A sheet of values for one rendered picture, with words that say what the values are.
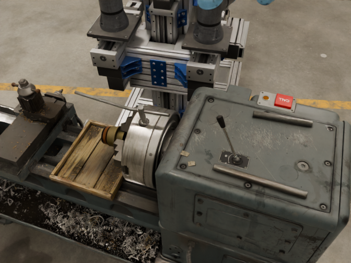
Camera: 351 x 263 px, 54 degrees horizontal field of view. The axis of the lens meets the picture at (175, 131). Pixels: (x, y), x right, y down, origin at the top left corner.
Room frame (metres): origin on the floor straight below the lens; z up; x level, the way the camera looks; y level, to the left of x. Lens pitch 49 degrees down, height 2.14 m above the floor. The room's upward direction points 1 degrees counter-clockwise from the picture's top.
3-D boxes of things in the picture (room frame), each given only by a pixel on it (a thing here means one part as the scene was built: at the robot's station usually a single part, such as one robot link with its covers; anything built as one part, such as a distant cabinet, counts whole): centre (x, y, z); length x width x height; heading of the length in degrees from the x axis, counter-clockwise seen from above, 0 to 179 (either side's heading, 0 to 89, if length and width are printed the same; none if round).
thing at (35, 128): (1.09, 0.68, 0.95); 0.43 x 0.17 x 0.05; 159
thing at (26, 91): (1.14, 0.66, 1.13); 0.08 x 0.08 x 0.03
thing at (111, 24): (1.60, 0.31, 1.21); 0.15 x 0.15 x 0.10
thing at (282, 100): (0.89, -0.40, 1.26); 0.06 x 0.06 x 0.02; 69
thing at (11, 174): (1.09, 0.73, 0.90); 0.47 x 0.30 x 0.06; 159
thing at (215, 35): (1.47, -0.17, 1.21); 0.15 x 0.15 x 0.10
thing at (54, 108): (1.13, 0.63, 0.99); 0.20 x 0.10 x 0.05; 69
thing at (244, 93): (0.95, -0.24, 1.24); 0.09 x 0.08 x 0.03; 69
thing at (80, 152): (0.94, 0.35, 0.89); 0.36 x 0.30 x 0.04; 159
